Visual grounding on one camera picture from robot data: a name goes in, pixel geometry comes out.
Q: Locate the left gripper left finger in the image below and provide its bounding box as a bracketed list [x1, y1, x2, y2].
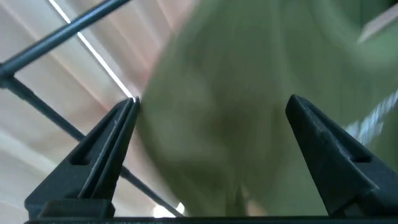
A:
[24, 96, 141, 218]

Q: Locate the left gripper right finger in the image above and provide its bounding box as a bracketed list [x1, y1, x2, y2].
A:
[285, 94, 398, 217]

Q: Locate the green long-sleeved shirt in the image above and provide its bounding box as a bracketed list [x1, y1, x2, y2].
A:
[136, 0, 398, 217]

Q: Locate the black clothes rack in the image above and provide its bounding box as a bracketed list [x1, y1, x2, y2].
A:
[0, 0, 184, 218]

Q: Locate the beige curtain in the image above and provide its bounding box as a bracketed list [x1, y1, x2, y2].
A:
[0, 0, 200, 218]

